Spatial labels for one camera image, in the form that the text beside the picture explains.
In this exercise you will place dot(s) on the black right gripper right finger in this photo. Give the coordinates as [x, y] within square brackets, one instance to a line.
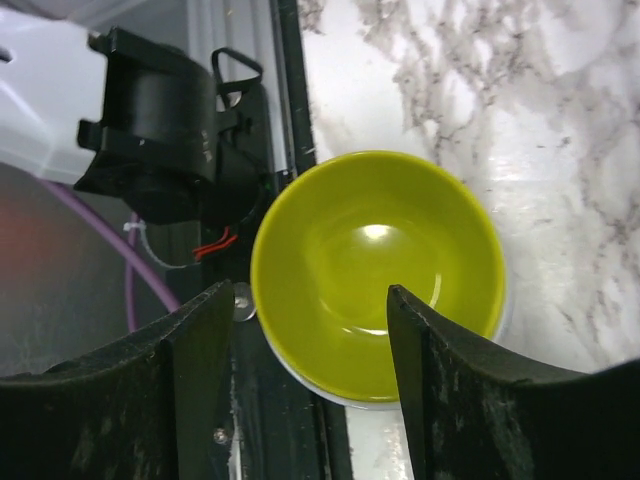
[475, 410]

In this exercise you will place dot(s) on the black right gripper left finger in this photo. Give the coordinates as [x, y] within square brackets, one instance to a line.
[141, 407]

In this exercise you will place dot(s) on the yellow-green bowl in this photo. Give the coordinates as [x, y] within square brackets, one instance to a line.
[358, 224]

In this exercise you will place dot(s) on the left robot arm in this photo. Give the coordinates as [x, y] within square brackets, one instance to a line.
[121, 116]

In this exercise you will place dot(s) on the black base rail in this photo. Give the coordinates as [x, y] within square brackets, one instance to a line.
[270, 426]

